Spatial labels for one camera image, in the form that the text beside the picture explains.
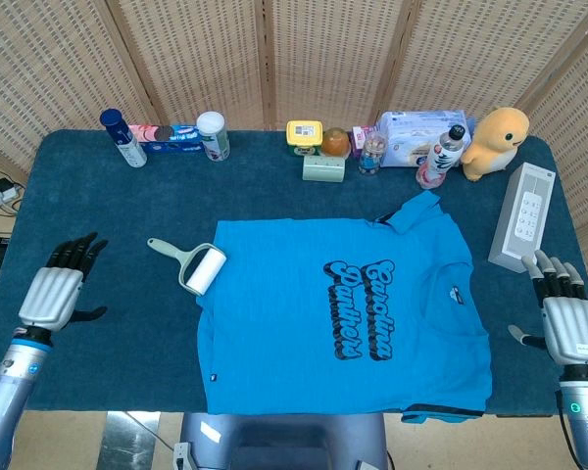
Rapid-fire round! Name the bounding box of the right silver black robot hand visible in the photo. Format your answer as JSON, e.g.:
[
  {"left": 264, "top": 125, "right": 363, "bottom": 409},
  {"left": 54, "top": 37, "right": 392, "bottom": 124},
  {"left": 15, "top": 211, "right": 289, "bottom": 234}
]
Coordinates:
[{"left": 508, "top": 248, "right": 588, "bottom": 366}]

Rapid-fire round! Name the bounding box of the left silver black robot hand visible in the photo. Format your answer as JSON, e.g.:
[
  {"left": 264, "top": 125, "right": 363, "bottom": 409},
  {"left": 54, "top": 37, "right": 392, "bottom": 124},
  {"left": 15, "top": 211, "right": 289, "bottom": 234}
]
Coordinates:
[{"left": 18, "top": 231, "right": 110, "bottom": 332}]

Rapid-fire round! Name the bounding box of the pale green lint roller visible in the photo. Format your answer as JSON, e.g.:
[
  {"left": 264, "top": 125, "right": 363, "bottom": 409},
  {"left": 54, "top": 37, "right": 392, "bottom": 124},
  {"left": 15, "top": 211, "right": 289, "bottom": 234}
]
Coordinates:
[{"left": 146, "top": 237, "right": 227, "bottom": 298}]

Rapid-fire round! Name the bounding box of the dark teal carpeted table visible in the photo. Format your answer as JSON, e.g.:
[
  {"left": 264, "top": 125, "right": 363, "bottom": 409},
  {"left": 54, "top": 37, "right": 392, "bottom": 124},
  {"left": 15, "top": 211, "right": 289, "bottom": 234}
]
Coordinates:
[{"left": 0, "top": 127, "right": 588, "bottom": 417}]

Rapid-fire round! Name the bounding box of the white power strip box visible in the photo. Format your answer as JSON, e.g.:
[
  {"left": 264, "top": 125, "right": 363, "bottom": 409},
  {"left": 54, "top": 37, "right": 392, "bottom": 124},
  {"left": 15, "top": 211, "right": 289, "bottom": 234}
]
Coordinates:
[{"left": 487, "top": 162, "right": 557, "bottom": 274}]

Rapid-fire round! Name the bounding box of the blue capped spray can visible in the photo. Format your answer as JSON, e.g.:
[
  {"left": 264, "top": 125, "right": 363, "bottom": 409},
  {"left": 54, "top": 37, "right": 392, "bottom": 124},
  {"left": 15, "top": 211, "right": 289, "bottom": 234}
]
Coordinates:
[{"left": 99, "top": 108, "right": 148, "bottom": 169}]

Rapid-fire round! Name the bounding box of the blue pink cookie box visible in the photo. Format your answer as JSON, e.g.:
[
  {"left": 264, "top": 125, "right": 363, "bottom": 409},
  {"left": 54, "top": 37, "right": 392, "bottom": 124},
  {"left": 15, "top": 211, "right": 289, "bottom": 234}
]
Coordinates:
[{"left": 128, "top": 123, "right": 204, "bottom": 155}]

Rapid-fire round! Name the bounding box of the yellow plush toy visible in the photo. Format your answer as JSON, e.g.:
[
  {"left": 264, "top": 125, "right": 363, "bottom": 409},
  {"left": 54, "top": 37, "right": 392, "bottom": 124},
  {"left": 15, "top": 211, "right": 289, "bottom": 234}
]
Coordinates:
[{"left": 460, "top": 107, "right": 530, "bottom": 183}]

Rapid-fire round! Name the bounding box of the pink white drink bottle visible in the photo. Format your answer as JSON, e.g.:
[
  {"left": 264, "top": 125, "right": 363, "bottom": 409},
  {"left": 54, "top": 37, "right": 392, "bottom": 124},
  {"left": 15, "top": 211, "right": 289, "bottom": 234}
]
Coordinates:
[{"left": 416, "top": 124, "right": 467, "bottom": 191}]

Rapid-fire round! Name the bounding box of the white lidded chips canister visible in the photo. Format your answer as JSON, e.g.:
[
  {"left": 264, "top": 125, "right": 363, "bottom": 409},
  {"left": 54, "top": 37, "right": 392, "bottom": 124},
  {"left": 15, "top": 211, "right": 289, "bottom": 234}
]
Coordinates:
[{"left": 196, "top": 111, "right": 231, "bottom": 163}]

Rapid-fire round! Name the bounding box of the blue printed t-shirt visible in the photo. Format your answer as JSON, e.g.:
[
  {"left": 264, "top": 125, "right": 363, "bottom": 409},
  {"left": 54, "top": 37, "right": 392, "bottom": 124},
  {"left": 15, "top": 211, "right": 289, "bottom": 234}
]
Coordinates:
[{"left": 195, "top": 190, "right": 495, "bottom": 425}]

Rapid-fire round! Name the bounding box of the white blue tissue pack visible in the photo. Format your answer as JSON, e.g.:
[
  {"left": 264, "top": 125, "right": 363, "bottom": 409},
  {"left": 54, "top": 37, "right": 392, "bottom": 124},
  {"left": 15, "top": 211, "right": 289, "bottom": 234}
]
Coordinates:
[{"left": 375, "top": 110, "right": 473, "bottom": 170}]

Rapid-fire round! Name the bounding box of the clear plastic snack jar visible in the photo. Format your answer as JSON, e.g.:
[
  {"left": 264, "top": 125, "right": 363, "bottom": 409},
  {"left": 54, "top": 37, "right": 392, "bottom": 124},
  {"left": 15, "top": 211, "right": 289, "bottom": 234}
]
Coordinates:
[{"left": 358, "top": 131, "right": 388, "bottom": 176}]

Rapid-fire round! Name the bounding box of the grey robot torso base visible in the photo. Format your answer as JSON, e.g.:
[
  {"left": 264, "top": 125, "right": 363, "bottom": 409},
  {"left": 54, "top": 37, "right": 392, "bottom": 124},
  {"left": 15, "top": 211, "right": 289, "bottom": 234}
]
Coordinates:
[{"left": 171, "top": 411, "right": 392, "bottom": 470}]

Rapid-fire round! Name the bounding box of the small pink purple box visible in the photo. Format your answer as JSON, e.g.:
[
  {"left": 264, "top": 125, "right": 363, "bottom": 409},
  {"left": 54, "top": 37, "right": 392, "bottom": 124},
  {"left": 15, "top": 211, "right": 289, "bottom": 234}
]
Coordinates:
[{"left": 351, "top": 125, "right": 379, "bottom": 161}]

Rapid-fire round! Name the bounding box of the pale green rectangular box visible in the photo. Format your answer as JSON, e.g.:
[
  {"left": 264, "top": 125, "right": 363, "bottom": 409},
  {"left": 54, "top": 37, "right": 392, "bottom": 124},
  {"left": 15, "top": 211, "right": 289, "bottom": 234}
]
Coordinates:
[{"left": 302, "top": 155, "right": 347, "bottom": 183}]

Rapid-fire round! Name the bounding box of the yellow lidded green tub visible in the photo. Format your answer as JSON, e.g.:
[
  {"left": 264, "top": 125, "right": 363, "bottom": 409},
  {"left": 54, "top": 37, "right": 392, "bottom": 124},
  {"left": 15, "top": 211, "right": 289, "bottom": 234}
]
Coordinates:
[{"left": 285, "top": 119, "right": 323, "bottom": 159}]

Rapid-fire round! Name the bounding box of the woven wooden folding screen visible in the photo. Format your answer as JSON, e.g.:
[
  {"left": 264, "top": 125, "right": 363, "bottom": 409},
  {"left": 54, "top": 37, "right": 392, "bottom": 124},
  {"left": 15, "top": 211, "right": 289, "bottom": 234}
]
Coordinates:
[{"left": 0, "top": 0, "right": 588, "bottom": 300}]

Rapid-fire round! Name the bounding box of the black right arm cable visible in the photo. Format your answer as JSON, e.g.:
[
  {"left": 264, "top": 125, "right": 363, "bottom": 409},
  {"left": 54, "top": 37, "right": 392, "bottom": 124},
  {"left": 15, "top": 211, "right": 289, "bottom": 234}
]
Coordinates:
[{"left": 557, "top": 391, "right": 585, "bottom": 470}]

